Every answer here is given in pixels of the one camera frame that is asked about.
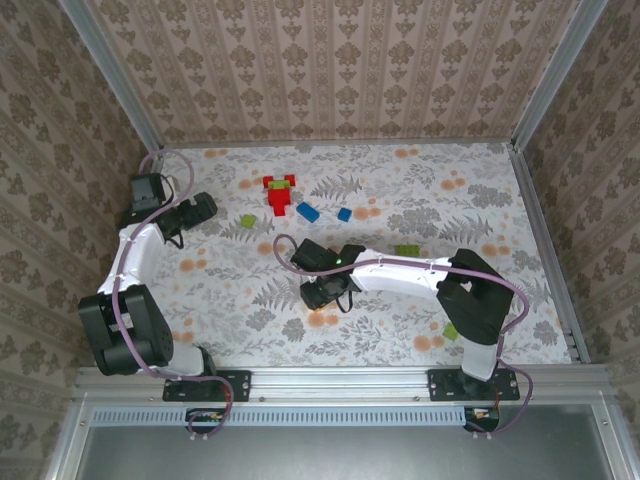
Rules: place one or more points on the small lime green lego brick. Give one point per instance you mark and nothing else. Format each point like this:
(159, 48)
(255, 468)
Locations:
(247, 220)
(449, 331)

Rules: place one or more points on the small red lego brick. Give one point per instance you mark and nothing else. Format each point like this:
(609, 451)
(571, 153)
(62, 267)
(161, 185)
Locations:
(268, 181)
(281, 210)
(290, 179)

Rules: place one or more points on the large red lego brick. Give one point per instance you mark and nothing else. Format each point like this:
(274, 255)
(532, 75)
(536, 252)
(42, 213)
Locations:
(279, 198)

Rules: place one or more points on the small blue lego brick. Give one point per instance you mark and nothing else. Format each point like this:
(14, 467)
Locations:
(344, 214)

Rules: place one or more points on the long lime green lego brick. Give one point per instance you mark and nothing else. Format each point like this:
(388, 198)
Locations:
(279, 185)

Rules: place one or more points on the long blue lego brick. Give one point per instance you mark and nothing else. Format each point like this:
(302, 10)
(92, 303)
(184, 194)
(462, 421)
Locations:
(307, 211)

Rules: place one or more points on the long dark green lego brick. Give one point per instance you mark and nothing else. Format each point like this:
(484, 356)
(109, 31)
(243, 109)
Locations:
(406, 250)

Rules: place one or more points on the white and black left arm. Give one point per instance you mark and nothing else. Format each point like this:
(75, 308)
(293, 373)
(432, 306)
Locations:
(142, 265)

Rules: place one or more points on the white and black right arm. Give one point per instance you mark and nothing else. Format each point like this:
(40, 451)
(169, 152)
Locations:
(395, 280)

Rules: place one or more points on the wide aluminium mounting beam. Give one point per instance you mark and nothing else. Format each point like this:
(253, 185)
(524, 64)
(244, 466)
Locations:
(340, 382)

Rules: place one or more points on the floral patterned table cover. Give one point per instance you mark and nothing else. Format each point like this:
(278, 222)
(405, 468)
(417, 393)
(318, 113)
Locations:
(375, 175)

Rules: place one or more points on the grey metal panel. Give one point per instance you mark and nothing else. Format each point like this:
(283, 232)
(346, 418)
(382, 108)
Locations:
(325, 455)

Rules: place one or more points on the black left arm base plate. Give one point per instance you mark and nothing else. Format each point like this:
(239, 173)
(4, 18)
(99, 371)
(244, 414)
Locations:
(240, 385)

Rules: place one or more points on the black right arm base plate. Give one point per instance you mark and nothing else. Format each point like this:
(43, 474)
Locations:
(440, 385)

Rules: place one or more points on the short aluminium table edge rail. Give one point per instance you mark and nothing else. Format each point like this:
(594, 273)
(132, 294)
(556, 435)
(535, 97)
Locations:
(340, 144)

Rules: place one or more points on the aluminium frame post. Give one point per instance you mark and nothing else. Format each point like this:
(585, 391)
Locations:
(556, 75)
(117, 82)

